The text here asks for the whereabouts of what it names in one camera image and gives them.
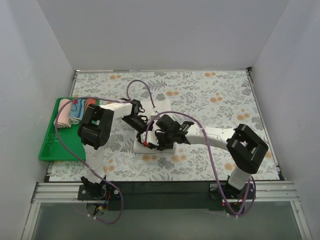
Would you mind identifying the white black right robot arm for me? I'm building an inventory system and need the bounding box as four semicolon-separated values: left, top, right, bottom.
155;114;269;197

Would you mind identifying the green plastic tray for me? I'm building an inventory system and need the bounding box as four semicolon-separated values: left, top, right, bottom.
39;97;86;162

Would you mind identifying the blue rolled towel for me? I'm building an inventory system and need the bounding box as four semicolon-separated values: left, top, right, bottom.
69;99;87;125

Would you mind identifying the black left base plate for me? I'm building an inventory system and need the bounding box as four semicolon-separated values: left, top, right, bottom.
77;184;121;201

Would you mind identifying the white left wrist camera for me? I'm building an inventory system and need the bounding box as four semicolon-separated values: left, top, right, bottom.
150;107;159;121

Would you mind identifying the white towel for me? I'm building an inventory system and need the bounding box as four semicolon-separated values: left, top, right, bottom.
133;100;176;154

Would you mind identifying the orange rolled towel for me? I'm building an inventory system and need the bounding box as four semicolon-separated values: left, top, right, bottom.
84;98;97;113

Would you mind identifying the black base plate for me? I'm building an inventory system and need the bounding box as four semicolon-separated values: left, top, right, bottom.
208;183;254;200
77;184;121;201

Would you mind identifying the pink towel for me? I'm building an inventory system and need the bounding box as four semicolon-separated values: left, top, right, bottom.
53;102;73;129

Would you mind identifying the aluminium frame rail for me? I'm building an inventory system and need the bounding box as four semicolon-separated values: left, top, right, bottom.
32;181;300;203

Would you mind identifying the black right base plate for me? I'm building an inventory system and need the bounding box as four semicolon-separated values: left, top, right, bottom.
208;183;254;200

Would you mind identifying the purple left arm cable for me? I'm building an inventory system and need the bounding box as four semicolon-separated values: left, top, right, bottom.
54;79;157;225

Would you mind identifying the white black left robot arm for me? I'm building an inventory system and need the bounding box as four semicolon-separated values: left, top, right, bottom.
77;99;148;199

